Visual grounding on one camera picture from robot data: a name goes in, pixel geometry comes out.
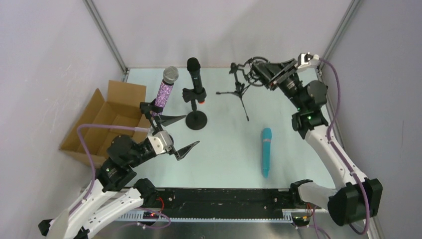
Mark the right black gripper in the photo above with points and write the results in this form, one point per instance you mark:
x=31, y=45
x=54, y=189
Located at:
x=276, y=76

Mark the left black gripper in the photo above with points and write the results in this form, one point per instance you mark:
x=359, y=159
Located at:
x=168, y=138

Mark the black tripod shock-mount stand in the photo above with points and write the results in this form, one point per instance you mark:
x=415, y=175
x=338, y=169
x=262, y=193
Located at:
x=250, y=77

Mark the black round-base mic stand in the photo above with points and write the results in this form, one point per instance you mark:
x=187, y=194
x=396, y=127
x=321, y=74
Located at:
x=150, y=110

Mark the brown cardboard box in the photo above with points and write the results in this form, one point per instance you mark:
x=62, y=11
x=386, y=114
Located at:
x=121, y=107

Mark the teal blue microphone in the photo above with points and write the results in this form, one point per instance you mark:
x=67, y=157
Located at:
x=266, y=138

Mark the purple glitter microphone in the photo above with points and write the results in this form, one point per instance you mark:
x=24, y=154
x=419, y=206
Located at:
x=170, y=76

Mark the black orange-ring microphone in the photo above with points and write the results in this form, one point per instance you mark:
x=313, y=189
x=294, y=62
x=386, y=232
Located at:
x=194, y=68

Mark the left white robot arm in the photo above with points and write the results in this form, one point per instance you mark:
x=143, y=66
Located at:
x=92, y=211

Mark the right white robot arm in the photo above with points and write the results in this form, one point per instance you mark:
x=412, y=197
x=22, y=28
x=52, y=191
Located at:
x=354, y=197

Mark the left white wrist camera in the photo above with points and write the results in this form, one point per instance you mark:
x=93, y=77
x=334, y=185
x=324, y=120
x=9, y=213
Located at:
x=161, y=142

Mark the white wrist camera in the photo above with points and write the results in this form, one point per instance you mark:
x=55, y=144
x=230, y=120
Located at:
x=161, y=142
x=307, y=60

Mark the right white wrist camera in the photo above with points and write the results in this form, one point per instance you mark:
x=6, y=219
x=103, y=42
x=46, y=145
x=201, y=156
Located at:
x=307, y=60

